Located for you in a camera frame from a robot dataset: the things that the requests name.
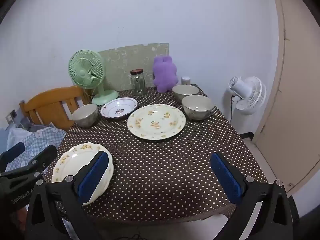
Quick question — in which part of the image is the grey ceramic bowl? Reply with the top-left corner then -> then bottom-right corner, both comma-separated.
181,95 -> 215,122
71,103 -> 98,128
172,84 -> 200,103

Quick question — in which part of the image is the large yellow floral plate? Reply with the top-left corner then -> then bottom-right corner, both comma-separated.
127,104 -> 186,140

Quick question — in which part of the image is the blue checkered blanket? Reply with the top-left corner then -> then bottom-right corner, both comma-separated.
0,122 -> 67,172

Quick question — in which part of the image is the black fan cable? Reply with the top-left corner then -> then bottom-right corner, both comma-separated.
229,95 -> 237,123

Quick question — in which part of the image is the green desk fan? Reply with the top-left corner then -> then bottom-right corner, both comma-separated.
68,50 -> 119,106

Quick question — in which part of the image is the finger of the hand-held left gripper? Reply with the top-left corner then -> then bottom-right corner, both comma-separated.
25,144 -> 58,180
0,142 -> 26,173

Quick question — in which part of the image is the white plate with pink pattern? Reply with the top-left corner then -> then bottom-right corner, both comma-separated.
100,97 -> 138,119

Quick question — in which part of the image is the small yellow floral plate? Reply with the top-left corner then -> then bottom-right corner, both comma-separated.
51,142 -> 114,206

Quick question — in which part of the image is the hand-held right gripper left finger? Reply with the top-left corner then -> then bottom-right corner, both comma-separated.
25,151 -> 110,240

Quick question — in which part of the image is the purple plush toy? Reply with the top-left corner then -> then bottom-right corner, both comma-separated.
152,55 -> 178,93

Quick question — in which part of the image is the beige door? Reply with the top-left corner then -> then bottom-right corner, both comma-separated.
250,0 -> 320,195

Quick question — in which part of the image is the white standing fan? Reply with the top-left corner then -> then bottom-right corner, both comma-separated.
228,76 -> 267,116

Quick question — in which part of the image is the wooden chair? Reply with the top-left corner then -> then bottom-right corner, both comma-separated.
19,85 -> 90,132

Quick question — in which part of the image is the brown polka dot tablecloth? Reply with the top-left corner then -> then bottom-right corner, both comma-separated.
44,84 -> 268,224

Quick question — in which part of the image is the green patterned board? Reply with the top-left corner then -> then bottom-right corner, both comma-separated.
97,43 -> 170,92

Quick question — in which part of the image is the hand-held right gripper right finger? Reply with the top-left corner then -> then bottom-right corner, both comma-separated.
211,152 -> 293,240

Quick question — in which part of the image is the glass jar with red lid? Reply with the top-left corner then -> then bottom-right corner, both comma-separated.
130,69 -> 147,96

